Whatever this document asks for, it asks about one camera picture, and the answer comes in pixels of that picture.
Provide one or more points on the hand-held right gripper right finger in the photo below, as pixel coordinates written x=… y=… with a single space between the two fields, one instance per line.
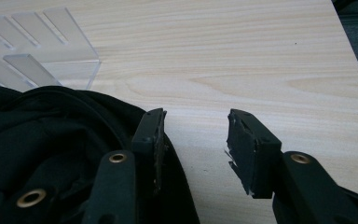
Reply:
x=254 y=155

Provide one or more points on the clear acrylic slotted rack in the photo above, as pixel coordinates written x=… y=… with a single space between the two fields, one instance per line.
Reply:
x=34 y=49

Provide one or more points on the black cloth garment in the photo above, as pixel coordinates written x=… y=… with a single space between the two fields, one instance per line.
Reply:
x=52 y=149

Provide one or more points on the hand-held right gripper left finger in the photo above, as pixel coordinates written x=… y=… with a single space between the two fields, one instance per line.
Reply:
x=147 y=133

